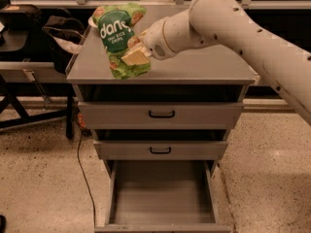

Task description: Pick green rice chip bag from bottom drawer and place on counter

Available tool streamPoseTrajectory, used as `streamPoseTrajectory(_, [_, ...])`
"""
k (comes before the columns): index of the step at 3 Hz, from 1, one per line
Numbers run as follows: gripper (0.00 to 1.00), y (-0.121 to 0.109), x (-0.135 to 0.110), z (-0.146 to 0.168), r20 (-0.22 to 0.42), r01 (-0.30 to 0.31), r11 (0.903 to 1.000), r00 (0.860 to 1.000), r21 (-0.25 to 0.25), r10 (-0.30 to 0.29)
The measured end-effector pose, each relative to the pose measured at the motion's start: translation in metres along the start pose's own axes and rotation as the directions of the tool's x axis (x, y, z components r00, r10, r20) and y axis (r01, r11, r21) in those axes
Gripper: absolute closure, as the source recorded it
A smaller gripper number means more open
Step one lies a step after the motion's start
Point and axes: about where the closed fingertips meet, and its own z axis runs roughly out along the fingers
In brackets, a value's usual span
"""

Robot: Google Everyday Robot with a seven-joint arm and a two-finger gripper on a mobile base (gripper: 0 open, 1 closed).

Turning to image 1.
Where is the grey open bottom drawer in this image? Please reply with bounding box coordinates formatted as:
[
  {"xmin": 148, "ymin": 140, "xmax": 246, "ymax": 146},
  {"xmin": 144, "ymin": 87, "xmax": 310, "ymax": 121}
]
[{"xmin": 94, "ymin": 160, "xmax": 231, "ymax": 233}]

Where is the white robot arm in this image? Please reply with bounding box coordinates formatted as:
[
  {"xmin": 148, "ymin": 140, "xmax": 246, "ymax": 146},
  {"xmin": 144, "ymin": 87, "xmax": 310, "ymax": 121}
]
[{"xmin": 121, "ymin": 0, "xmax": 311, "ymax": 124}]

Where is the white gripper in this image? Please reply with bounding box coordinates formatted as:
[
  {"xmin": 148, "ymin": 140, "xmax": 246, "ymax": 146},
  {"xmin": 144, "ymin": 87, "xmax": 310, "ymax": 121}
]
[{"xmin": 121, "ymin": 17, "xmax": 176, "ymax": 66}]

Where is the grey top drawer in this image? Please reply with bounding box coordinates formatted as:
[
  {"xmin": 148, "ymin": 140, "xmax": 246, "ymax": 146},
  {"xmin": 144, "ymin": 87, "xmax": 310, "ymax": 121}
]
[{"xmin": 79, "ymin": 102, "xmax": 244, "ymax": 130}]

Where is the dark bag with straps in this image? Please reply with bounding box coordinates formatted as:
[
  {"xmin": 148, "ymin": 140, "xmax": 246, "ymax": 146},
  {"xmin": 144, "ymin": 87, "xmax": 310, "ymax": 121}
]
[{"xmin": 43, "ymin": 16, "xmax": 86, "ymax": 74}]

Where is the black folding table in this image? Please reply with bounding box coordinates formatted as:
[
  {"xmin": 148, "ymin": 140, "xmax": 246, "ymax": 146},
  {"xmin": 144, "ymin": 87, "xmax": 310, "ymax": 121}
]
[{"xmin": 0, "ymin": 29, "xmax": 73, "ymax": 139}]

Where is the black case on table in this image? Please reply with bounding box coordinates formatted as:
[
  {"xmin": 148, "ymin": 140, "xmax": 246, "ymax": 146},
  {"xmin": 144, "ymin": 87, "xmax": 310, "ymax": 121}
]
[{"xmin": 0, "ymin": 4, "xmax": 41, "ymax": 30}]

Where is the white bowl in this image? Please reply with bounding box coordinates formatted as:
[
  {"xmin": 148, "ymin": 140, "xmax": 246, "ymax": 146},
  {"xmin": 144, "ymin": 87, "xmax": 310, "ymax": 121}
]
[{"xmin": 87, "ymin": 17, "xmax": 97, "ymax": 28}]

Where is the grey middle drawer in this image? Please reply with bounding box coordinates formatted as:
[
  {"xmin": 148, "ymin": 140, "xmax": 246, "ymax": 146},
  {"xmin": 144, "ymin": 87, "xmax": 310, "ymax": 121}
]
[{"xmin": 93, "ymin": 141, "xmax": 227, "ymax": 160}]

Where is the black floor cable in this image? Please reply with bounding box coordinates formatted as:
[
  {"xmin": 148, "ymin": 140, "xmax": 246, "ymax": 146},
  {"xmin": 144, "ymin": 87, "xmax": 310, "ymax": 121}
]
[{"xmin": 76, "ymin": 129, "xmax": 97, "ymax": 227}]

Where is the green rice chip bag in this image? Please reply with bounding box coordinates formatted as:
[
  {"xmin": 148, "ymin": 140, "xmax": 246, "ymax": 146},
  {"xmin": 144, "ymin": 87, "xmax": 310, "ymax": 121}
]
[{"xmin": 92, "ymin": 3, "xmax": 151, "ymax": 80}]

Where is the grey drawer cabinet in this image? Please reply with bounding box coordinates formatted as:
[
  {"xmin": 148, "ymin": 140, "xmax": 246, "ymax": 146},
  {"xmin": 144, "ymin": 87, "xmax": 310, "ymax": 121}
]
[{"xmin": 65, "ymin": 4, "xmax": 260, "ymax": 167}]

